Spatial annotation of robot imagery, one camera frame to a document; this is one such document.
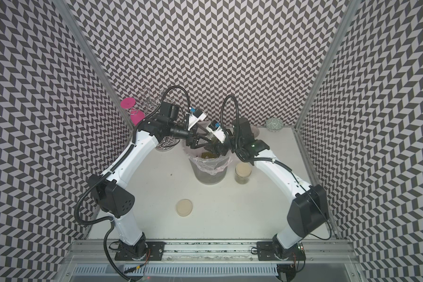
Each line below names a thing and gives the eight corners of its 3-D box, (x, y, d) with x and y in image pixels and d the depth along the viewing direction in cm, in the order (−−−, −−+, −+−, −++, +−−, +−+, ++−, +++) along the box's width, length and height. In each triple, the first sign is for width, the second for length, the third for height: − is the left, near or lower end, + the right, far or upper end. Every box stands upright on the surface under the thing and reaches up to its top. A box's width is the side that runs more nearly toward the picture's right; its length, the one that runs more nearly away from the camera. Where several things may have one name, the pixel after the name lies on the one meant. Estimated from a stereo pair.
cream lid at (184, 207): (176, 216, 85) (175, 214, 83) (178, 201, 90) (177, 198, 87) (191, 216, 85) (190, 214, 83) (193, 201, 90) (192, 198, 87)
